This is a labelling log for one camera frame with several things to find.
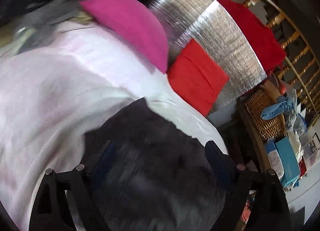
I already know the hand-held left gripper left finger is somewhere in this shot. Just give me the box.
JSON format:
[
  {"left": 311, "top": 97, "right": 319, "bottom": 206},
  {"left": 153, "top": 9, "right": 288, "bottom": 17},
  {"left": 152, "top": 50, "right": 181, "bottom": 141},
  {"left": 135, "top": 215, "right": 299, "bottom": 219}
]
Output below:
[{"left": 29, "top": 140, "right": 117, "bottom": 231}]

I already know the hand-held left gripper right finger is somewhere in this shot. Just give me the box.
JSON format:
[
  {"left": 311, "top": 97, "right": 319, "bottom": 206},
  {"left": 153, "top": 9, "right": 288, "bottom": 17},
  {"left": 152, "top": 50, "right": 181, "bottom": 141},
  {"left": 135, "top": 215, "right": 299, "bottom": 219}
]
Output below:
[{"left": 204, "top": 140, "right": 292, "bottom": 231}]

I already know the black quilted jacket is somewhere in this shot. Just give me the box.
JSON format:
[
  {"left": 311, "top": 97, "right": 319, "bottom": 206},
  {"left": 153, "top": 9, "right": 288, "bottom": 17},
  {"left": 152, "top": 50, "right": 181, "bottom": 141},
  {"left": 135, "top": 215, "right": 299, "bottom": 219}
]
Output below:
[{"left": 84, "top": 97, "right": 240, "bottom": 231}]

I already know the white and blue box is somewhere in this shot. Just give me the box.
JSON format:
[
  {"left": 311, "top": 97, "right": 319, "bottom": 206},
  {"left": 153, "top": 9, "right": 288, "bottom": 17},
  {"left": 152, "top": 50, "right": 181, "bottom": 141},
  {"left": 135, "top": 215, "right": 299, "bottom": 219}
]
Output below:
[{"left": 264, "top": 140, "right": 285, "bottom": 181}]

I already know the coral cloth stack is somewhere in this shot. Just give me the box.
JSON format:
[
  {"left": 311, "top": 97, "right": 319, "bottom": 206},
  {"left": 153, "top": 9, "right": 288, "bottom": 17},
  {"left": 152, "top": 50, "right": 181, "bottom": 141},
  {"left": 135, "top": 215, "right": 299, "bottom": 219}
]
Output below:
[{"left": 240, "top": 193, "right": 254, "bottom": 223}]

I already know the wicker basket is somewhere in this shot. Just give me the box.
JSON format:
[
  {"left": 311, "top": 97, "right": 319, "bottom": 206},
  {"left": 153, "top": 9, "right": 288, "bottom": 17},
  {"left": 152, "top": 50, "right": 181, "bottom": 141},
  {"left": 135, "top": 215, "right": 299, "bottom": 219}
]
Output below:
[{"left": 244, "top": 88, "right": 287, "bottom": 144}]

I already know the teal cardboard box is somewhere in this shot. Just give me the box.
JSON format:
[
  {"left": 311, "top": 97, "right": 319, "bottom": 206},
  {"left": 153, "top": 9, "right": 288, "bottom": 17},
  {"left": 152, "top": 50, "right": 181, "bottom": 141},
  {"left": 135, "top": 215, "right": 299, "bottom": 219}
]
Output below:
[{"left": 275, "top": 136, "right": 300, "bottom": 189}]

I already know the light blue cloth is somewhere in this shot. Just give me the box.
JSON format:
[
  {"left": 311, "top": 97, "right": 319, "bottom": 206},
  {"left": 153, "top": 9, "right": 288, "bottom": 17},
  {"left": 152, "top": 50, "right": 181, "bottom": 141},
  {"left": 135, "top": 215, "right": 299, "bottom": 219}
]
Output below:
[{"left": 260, "top": 96, "right": 297, "bottom": 121}]

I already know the red pillow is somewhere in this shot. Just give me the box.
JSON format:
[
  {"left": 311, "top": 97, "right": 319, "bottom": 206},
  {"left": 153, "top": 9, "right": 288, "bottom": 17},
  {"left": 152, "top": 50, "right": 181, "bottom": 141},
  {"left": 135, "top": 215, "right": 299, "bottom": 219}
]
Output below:
[{"left": 167, "top": 39, "right": 230, "bottom": 117}]

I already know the white plastic bag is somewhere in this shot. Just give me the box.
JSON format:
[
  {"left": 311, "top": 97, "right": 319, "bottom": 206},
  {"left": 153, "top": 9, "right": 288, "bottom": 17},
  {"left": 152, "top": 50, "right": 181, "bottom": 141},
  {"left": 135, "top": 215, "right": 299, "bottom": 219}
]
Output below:
[{"left": 287, "top": 131, "right": 304, "bottom": 161}]

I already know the white bed cover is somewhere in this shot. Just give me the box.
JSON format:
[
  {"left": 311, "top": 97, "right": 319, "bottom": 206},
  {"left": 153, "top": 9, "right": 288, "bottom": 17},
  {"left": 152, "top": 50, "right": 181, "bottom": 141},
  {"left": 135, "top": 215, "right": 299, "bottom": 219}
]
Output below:
[{"left": 0, "top": 24, "right": 229, "bottom": 231}]

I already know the silver foil insulation panel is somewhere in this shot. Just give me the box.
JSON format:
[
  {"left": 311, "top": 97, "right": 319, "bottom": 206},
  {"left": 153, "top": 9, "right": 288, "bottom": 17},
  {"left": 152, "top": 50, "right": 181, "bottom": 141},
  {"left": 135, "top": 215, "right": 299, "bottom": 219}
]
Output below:
[{"left": 147, "top": 0, "right": 268, "bottom": 116}]

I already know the red cloth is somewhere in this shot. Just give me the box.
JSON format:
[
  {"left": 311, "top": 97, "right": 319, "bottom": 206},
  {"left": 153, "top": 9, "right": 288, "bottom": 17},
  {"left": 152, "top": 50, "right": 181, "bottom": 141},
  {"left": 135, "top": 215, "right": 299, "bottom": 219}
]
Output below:
[{"left": 209, "top": 0, "right": 287, "bottom": 72}]

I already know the pink pillow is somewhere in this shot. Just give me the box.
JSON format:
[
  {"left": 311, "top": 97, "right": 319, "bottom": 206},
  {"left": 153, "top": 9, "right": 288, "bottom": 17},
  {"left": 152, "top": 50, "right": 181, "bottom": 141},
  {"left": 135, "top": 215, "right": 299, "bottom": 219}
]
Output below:
[{"left": 79, "top": 0, "right": 168, "bottom": 74}]

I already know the grey garment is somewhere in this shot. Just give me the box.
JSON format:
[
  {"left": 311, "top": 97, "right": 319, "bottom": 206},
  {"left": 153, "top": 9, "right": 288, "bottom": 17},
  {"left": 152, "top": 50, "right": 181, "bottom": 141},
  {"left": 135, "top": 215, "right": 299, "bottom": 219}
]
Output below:
[{"left": 15, "top": 0, "right": 93, "bottom": 54}]

